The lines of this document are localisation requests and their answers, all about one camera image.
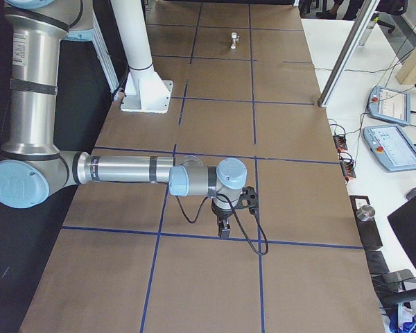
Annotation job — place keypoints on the far teach pendant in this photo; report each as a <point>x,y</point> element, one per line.
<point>389,105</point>

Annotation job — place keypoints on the black computer mouse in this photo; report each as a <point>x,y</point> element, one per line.
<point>411,194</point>

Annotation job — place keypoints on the black box under cylinder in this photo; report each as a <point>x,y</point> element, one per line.
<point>368,231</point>

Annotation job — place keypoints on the white brass PPR valve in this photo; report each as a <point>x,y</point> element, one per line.
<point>234,40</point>

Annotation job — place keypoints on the aluminium frame post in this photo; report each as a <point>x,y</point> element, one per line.
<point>349,47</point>

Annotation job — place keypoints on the orange black connector block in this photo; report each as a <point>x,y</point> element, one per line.
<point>340,143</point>

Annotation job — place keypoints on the steel cylinder weight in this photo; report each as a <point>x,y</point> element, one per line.
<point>365,213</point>

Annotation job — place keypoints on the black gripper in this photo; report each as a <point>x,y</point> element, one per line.
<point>221,214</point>

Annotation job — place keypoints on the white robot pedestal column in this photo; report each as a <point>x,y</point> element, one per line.
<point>145,91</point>

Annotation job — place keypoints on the near teach pendant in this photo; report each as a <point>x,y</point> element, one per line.
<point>391,147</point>

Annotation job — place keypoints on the teach pendant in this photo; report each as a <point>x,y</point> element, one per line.
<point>389,105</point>
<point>391,147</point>

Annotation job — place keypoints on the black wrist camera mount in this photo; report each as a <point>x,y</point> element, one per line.
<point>248,200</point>

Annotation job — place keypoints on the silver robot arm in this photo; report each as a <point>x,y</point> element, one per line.
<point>32,168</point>

